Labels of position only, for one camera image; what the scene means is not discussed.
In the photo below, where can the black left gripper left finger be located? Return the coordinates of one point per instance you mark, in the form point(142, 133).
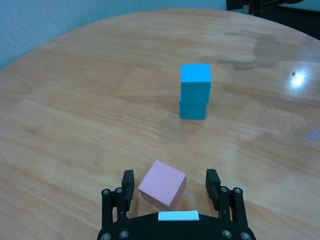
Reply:
point(110, 205)

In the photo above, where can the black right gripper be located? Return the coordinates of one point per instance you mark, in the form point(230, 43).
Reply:
point(252, 5)

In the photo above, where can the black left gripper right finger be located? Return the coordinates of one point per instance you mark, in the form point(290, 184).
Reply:
point(228, 202)

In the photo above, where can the pink building block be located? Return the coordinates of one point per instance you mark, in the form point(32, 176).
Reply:
point(162, 185)

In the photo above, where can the blue building block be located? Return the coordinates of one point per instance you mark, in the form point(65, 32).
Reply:
point(195, 81)
point(192, 110)

